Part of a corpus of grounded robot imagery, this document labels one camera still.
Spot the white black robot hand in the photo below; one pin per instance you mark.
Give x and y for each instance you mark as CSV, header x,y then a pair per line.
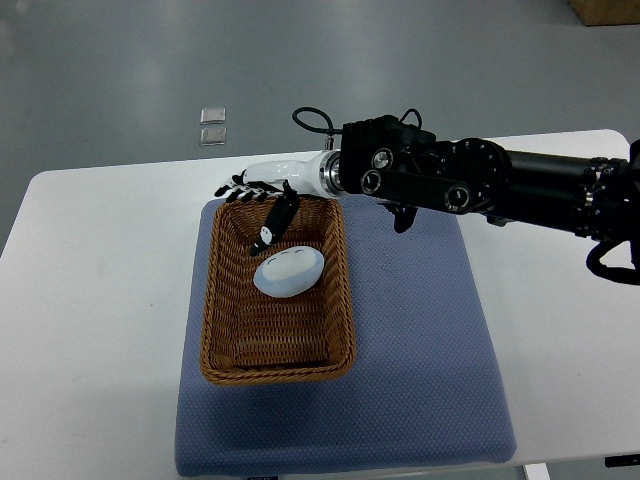
x,y
317,176

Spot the blue white plush toy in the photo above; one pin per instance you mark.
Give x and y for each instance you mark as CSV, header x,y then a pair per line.
x,y
289,272

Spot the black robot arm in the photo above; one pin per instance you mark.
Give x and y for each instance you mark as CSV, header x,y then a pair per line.
x,y
406,168

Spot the brown wicker basket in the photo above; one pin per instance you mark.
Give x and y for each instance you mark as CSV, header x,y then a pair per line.
x,y
284,315

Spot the upper metal floor plate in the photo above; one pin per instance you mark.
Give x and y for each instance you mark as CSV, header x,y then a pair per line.
x,y
212,115

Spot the blue quilted mat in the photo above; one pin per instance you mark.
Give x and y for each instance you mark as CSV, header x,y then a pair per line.
x,y
385,362

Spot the brown cardboard box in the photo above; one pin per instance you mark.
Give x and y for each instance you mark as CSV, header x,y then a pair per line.
x,y
606,12

